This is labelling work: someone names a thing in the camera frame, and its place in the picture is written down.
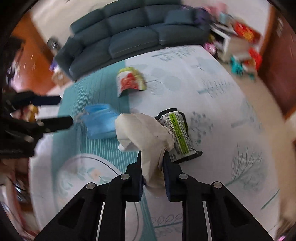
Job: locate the green black snack wrapper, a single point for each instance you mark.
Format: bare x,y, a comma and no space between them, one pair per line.
176,122

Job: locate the teal patterned tablecloth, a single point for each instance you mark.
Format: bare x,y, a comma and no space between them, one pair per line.
221,123

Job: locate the wooden cabinet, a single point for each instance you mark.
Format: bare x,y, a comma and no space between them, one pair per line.
34,59

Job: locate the brown wooden door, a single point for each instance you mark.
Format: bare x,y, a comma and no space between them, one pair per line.
277,70

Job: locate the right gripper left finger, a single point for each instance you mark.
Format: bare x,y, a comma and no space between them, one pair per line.
109,211

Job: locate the blue face mask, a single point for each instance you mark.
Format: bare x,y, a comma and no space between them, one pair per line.
99,120

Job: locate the red gift box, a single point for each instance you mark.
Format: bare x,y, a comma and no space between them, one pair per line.
246,32

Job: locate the white paper tissue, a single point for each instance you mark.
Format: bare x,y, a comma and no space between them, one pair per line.
144,133

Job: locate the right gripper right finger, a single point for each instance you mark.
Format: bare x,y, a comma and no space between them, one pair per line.
210,211

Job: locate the cardboard box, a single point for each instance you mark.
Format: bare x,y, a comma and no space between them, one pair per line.
60,78

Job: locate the dark teal sofa cushion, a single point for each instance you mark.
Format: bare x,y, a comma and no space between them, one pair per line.
180,17

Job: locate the teal three-seat sofa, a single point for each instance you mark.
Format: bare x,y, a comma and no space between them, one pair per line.
123,29

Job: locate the red green snack wrapper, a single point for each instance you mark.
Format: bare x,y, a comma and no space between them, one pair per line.
130,78

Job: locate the teal toy scooter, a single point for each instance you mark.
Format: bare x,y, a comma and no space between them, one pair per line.
241,68

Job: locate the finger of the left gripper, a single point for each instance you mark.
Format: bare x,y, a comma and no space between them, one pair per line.
28,97
51,125

